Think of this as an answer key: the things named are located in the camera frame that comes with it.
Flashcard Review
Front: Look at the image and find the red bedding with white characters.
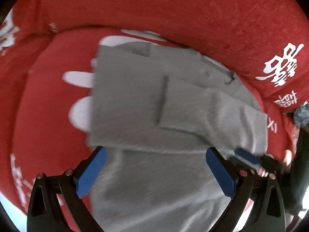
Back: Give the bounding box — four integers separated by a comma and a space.
1, 0, 308, 213

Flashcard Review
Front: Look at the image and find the grey knit sweater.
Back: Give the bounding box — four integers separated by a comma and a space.
88, 42, 268, 231

